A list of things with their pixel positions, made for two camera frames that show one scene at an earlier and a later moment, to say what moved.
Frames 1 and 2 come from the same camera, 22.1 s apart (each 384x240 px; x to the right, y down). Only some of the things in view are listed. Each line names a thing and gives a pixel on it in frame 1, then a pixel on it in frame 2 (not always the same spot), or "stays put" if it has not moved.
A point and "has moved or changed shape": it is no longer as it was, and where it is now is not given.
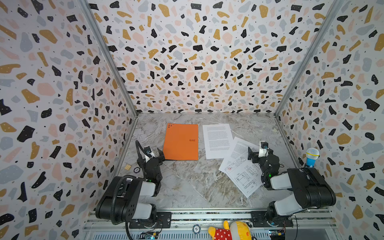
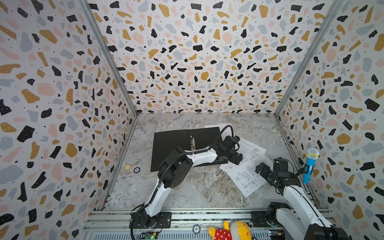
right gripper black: x=261 y=157 to x=264 y=171
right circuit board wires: x=276 y=234 stays put
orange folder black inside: x=181 y=142 has moved or changed shape
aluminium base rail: x=309 y=224 stays put
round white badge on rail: x=196 y=229 stays put
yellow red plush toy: x=237 y=230 stays put
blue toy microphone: x=312 y=155 stays put
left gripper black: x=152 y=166 to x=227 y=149
